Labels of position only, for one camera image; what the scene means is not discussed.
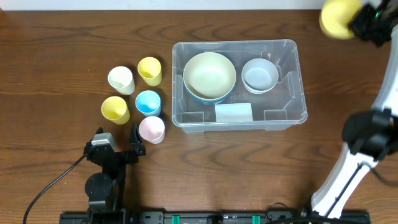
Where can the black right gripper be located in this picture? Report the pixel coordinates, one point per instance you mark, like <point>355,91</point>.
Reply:
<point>359,23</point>

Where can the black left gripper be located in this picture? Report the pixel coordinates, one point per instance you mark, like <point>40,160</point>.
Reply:
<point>117,156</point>

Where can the yellow small bowl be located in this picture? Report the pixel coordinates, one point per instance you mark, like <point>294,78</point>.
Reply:
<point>336,15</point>

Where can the beige large bowl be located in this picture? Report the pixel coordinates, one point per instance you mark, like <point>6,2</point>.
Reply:
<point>209,75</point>

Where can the grey small bowl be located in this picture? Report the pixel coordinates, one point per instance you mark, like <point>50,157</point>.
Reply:
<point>260,74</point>

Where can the white small bowl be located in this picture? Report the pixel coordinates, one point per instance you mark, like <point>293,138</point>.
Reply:
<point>257,92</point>

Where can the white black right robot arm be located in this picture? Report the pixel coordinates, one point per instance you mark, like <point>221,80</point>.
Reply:
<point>369,136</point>

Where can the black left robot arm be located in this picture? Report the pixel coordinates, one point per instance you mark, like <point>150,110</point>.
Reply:
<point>105,189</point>

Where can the yellow cup near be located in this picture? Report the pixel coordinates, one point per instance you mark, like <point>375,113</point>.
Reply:
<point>115,109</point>

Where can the yellow cup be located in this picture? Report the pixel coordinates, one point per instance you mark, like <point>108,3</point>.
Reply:
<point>115,109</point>
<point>150,70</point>

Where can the pink plastic cup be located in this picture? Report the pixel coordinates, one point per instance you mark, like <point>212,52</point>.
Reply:
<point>152,129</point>

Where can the light blue plastic cup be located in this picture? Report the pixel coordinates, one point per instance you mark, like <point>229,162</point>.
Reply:
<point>148,103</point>

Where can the white plastic cup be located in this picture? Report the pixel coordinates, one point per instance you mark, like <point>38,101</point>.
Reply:
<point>121,79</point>

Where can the yellow cup far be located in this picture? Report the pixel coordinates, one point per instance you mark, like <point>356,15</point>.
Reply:
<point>150,70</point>

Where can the dark teal large bowl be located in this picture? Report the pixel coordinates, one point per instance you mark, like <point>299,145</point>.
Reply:
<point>209,102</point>

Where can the white label sticker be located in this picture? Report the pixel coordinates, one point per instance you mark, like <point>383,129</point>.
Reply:
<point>234,112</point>

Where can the clear plastic storage bin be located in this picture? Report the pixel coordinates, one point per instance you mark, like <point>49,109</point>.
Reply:
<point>277,109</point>

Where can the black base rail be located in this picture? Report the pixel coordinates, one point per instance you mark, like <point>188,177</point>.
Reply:
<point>157,217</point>

